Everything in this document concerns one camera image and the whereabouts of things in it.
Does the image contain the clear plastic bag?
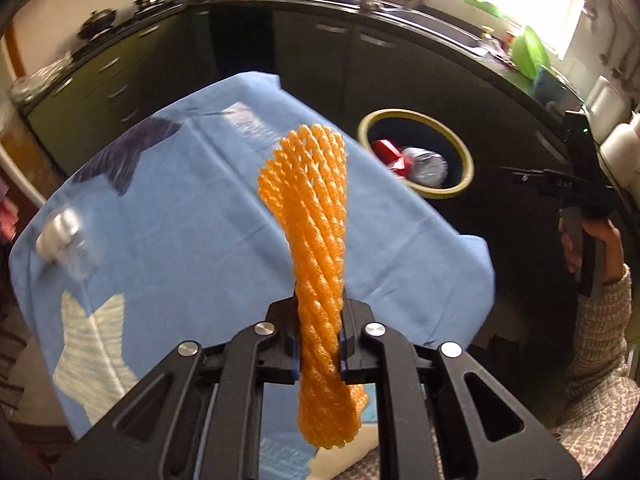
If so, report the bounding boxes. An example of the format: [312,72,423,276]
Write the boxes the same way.
[10,55,73,103]

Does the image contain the green plastic colander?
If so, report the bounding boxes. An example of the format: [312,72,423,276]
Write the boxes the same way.
[510,25,551,81]

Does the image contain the person's right forearm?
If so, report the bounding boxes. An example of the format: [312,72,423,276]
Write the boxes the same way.
[550,265,640,480]

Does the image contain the black wok with lid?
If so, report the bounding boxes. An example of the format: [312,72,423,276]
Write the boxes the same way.
[77,7,117,41]

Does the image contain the steel kitchen sink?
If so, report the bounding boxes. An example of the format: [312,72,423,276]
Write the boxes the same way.
[395,0,481,46]

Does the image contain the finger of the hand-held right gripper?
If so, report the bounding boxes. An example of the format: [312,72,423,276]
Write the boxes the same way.
[500,165,548,196]

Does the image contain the yellow-rimmed trash bin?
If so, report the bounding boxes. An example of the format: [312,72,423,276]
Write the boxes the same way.
[357,108,474,201]

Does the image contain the crushed red soda can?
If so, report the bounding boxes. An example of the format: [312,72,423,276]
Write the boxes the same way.
[371,139,408,178]

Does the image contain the person's right hand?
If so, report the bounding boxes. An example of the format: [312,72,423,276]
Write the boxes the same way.
[559,217,626,286]

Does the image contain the orange foam fruit net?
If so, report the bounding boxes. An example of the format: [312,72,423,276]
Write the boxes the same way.
[257,124,370,450]

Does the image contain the gas stove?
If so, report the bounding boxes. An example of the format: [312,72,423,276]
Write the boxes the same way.
[70,0,183,56]

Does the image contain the green base cabinets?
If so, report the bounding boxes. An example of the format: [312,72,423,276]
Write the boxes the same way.
[25,0,576,196]

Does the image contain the blue patterned tablecloth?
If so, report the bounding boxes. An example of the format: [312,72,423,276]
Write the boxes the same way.
[9,72,496,480]

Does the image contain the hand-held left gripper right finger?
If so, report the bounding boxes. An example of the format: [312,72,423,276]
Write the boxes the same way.
[341,299,583,480]

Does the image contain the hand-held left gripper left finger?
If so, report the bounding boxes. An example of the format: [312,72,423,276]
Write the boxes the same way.
[65,300,302,480]

